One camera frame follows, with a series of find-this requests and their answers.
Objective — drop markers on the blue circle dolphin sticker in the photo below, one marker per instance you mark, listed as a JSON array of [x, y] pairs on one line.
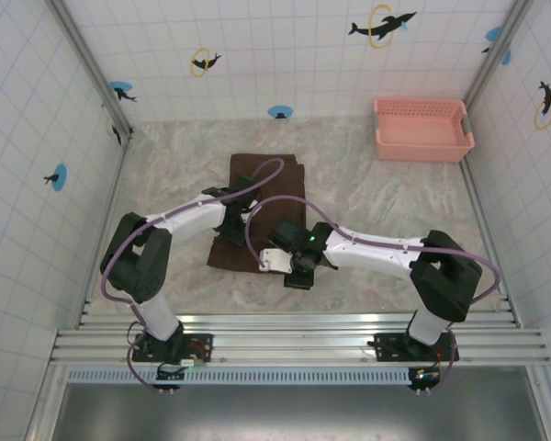
[[122, 91], [280, 112], [57, 177], [497, 40]]

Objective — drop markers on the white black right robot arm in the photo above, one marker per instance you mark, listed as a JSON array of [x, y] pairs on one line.
[[408, 266]]

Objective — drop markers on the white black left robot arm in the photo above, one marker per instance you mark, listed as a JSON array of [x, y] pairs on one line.
[[165, 239]]

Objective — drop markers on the aluminium mounting rail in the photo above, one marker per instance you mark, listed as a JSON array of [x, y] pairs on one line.
[[303, 337]]

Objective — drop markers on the brown towel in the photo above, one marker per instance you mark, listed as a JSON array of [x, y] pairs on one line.
[[275, 184]]

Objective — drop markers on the aluminium side rail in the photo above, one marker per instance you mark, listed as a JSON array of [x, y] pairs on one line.
[[103, 229], [491, 239]]

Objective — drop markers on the pink plastic basket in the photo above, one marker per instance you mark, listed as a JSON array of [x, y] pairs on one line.
[[420, 131]]

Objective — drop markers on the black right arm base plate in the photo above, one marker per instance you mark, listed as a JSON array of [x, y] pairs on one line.
[[390, 347]]

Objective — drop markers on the small circuit board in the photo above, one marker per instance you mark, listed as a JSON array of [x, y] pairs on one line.
[[426, 376], [176, 371]]

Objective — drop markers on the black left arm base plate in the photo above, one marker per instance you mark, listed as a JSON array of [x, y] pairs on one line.
[[197, 347]]

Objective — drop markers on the aluminium frame post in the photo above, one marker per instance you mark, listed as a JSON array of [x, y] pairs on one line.
[[498, 55], [92, 69]]

